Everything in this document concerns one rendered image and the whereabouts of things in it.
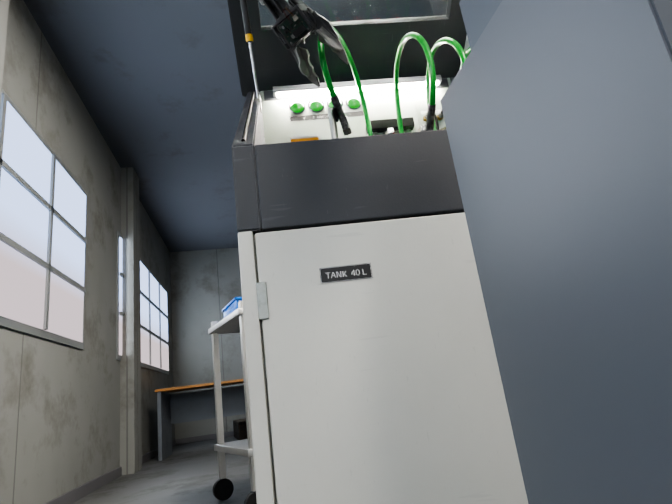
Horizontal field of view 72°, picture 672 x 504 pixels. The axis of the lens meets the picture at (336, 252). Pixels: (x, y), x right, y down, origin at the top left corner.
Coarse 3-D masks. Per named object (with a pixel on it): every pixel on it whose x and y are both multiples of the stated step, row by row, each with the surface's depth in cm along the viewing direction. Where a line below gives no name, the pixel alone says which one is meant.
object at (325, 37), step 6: (318, 30) 97; (324, 30) 99; (318, 36) 99; (324, 36) 97; (330, 36) 99; (324, 42) 100; (330, 42) 97; (336, 42) 99; (336, 48) 97; (342, 48) 100; (342, 54) 100; (342, 60) 101
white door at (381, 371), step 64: (320, 256) 77; (384, 256) 78; (448, 256) 78; (320, 320) 74; (384, 320) 74; (448, 320) 75; (320, 384) 71; (384, 384) 72; (448, 384) 72; (320, 448) 68; (384, 448) 69; (448, 448) 69; (512, 448) 70
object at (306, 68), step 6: (300, 48) 101; (300, 54) 101; (306, 54) 102; (300, 60) 100; (306, 60) 102; (300, 66) 99; (306, 66) 103; (312, 66) 103; (306, 72) 102; (312, 72) 103; (312, 78) 104; (318, 78) 105; (318, 84) 104
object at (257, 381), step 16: (240, 240) 77; (240, 256) 76; (256, 256) 78; (240, 272) 76; (256, 272) 77; (256, 304) 74; (256, 320) 73; (256, 336) 72; (256, 352) 72; (256, 368) 71; (256, 384) 70; (256, 400) 70; (256, 416) 69; (256, 432) 68; (256, 448) 68; (256, 464) 67; (272, 464) 69; (256, 480) 67; (272, 480) 67; (256, 496) 66; (272, 496) 66
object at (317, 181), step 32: (256, 160) 81; (288, 160) 82; (320, 160) 82; (352, 160) 82; (384, 160) 83; (416, 160) 83; (448, 160) 83; (288, 192) 80; (320, 192) 80; (352, 192) 81; (384, 192) 81; (416, 192) 81; (448, 192) 82; (288, 224) 78; (320, 224) 79
